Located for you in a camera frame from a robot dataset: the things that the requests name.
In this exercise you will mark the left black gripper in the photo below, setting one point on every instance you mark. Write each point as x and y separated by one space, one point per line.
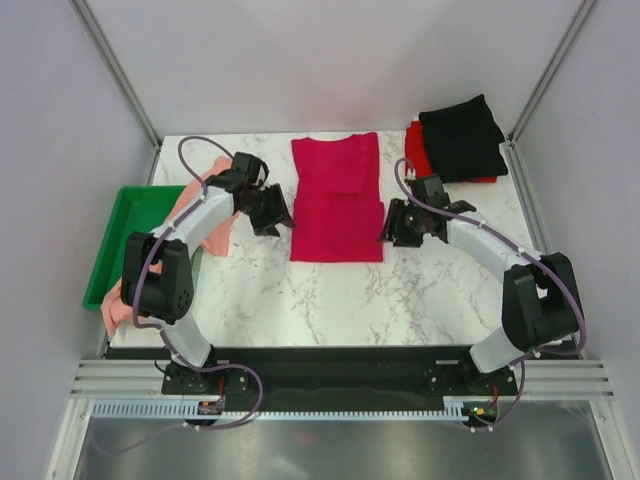
277 212

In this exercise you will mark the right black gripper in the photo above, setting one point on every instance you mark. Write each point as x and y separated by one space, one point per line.
393 226

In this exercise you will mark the magenta polo shirt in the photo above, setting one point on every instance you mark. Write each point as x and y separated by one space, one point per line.
338 213

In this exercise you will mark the salmon pink t shirt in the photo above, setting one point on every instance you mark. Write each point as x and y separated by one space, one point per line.
113 310

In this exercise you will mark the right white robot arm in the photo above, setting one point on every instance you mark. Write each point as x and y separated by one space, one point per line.
540 303

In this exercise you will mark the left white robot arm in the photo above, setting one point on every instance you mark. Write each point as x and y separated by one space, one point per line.
157 279

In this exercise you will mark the folded red t shirt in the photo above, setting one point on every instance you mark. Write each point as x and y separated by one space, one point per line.
415 150

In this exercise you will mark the folded black t shirt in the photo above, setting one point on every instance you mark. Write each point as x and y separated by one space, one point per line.
462 142

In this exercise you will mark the green plastic tray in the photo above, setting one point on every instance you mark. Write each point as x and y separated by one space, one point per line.
136 208

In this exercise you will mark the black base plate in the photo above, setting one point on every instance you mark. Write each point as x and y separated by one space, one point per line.
320 377

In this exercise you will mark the white slotted cable duct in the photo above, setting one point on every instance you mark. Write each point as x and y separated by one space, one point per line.
182 409

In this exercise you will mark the left aluminium frame post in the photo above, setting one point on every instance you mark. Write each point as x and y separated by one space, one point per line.
108 55

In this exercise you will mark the aluminium frame post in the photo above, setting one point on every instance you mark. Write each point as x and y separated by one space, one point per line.
561 52
108 55

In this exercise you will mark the front aluminium rail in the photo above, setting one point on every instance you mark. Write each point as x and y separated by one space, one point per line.
544 380

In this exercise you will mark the right aluminium frame post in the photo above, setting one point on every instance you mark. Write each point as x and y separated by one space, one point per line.
561 52

